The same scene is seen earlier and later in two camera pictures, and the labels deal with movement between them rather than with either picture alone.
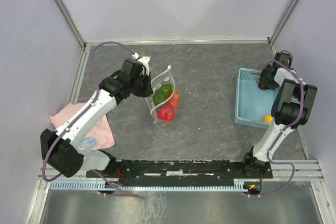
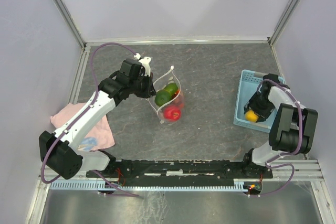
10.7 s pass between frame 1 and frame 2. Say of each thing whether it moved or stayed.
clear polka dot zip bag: moved
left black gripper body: stayed
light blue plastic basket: stayed
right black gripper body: moved
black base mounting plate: stayed
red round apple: moved
